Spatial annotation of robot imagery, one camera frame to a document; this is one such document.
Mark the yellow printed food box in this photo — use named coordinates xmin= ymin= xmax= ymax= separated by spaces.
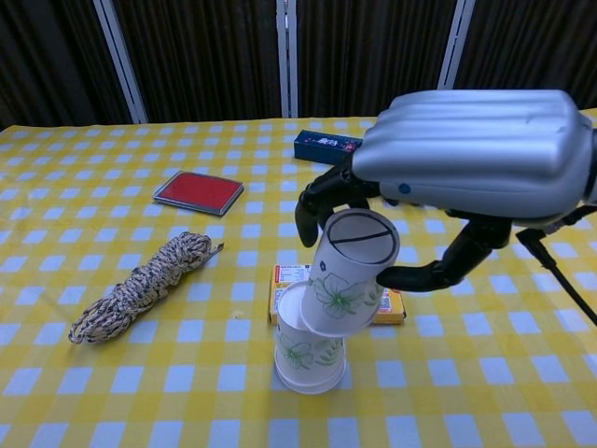
xmin=268 ymin=262 xmax=408 ymax=327

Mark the plain-bottomed floral paper cup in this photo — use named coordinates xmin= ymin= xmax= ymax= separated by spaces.
xmin=275 ymin=371 xmax=346 ymax=396
xmin=272 ymin=278 xmax=347 ymax=386

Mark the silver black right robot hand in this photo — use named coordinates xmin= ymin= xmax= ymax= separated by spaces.
xmin=296 ymin=90 xmax=595 ymax=294

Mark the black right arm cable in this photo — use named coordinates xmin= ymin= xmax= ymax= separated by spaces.
xmin=515 ymin=204 xmax=597 ymax=328

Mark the dark pleated curtain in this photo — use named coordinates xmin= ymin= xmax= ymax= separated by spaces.
xmin=0 ymin=0 xmax=597 ymax=130

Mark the yellow white checked tablecloth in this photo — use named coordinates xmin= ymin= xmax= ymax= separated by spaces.
xmin=0 ymin=107 xmax=597 ymax=448

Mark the white metal post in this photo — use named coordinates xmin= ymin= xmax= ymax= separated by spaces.
xmin=92 ymin=0 xmax=149 ymax=125
xmin=275 ymin=0 xmax=299 ymax=119
xmin=436 ymin=0 xmax=476 ymax=93

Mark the red ink pad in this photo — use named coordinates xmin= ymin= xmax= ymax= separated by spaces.
xmin=153 ymin=170 xmax=245 ymax=218

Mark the floral paper cup with black line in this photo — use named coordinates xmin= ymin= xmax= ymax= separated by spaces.
xmin=299 ymin=208 xmax=401 ymax=337

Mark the coiled braided beige rope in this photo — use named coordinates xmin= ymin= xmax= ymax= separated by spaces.
xmin=68 ymin=231 xmax=226 ymax=345

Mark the dark blue rectangular box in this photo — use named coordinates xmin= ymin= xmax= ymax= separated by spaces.
xmin=293 ymin=129 xmax=366 ymax=165

